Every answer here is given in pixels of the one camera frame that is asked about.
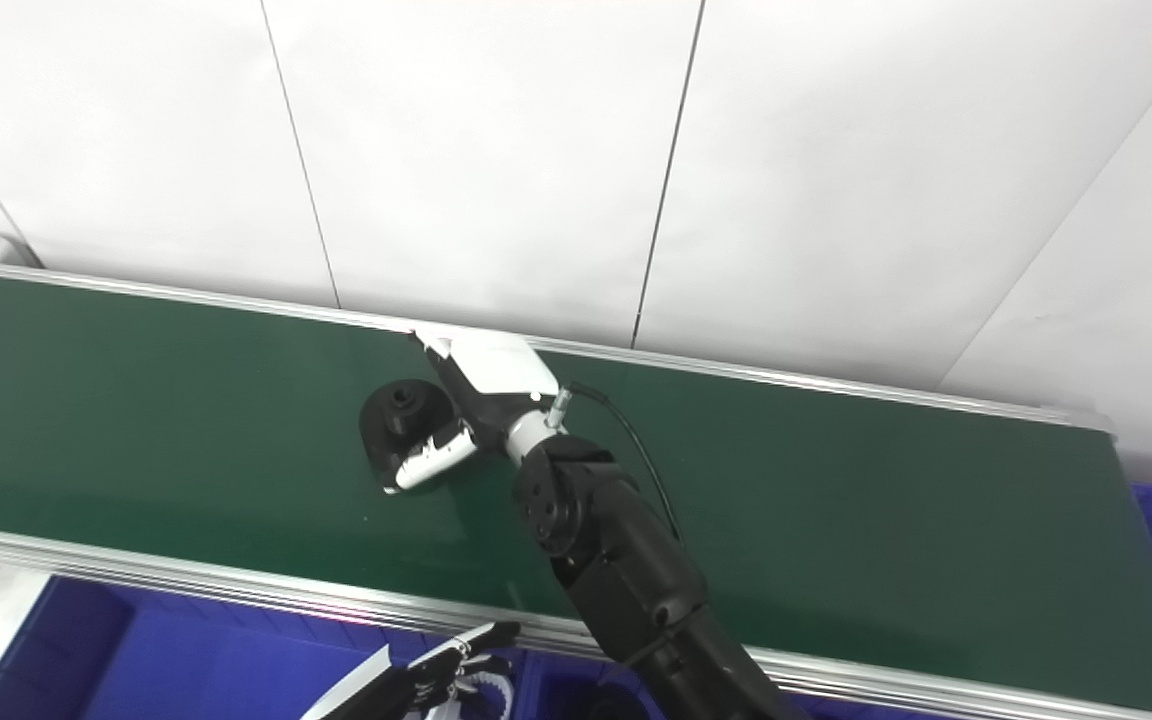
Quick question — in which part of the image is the green conveyor belt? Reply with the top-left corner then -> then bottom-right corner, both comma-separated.
0,225 -> 1152,720
0,268 -> 1152,720

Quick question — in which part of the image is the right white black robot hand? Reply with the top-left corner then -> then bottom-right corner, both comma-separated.
383,328 -> 563,495

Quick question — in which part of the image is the black round machine part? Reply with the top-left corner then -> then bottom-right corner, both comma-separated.
359,378 -> 472,491
586,683 -> 652,720

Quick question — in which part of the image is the white toothed ring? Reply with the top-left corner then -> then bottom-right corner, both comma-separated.
471,665 -> 515,720

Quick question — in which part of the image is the blue bin with white rings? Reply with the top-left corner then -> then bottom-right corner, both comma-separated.
0,575 -> 547,720

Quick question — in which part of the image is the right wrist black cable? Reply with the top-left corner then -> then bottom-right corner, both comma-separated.
546,380 -> 683,546

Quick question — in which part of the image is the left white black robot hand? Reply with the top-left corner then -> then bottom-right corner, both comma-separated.
298,620 -> 522,720

